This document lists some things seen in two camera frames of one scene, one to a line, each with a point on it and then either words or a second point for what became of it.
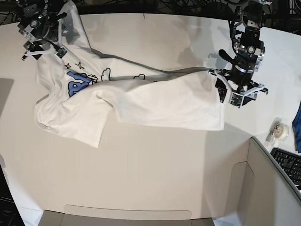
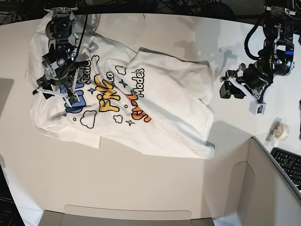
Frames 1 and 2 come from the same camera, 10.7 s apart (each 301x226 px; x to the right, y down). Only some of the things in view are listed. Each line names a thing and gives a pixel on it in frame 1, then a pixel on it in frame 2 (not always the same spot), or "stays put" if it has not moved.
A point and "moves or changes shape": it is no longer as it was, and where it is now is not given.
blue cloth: x=296 y=125 → x=300 y=88
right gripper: x=237 y=78 → x=252 y=81
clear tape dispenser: x=278 y=131 stays put
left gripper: x=41 y=31 → x=65 y=87
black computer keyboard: x=291 y=163 stays put
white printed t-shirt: x=79 y=91 moves or changes shape
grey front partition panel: x=79 y=215 stays put
